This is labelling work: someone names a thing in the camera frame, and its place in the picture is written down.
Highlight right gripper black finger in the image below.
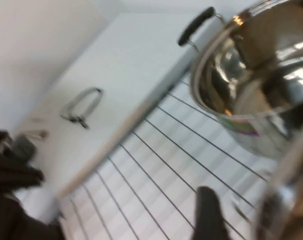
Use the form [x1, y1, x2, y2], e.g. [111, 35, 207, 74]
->
[195, 186, 229, 240]

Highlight steel pot lid black knob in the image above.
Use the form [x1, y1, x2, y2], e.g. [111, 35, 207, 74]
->
[251, 119, 303, 240]

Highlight stainless steel pot black handles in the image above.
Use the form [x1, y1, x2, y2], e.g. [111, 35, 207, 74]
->
[177, 0, 303, 160]

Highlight white black grid tablecloth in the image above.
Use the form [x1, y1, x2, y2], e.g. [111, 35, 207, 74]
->
[53, 62, 280, 240]

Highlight grey u-shaped loop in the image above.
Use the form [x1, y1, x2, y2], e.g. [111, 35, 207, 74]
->
[60, 86, 104, 130]

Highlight dark grey small block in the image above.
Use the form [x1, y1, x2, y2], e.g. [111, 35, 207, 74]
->
[13, 136, 39, 161]

